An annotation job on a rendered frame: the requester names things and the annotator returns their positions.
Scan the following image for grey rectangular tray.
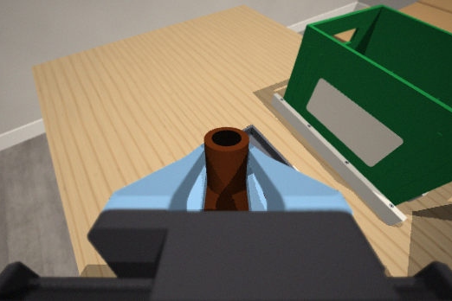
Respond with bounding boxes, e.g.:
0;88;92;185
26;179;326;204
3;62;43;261
242;125;296;170

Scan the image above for green plastic crate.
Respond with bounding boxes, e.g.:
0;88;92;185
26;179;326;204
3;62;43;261
283;4;452;206

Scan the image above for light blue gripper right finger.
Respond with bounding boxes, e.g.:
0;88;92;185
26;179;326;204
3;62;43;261
246;143;353;216

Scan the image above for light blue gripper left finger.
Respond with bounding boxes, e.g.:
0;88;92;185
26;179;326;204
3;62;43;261
101;143;207;212

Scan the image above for brown bottle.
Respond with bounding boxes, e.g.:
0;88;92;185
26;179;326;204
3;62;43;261
203;127;249;211

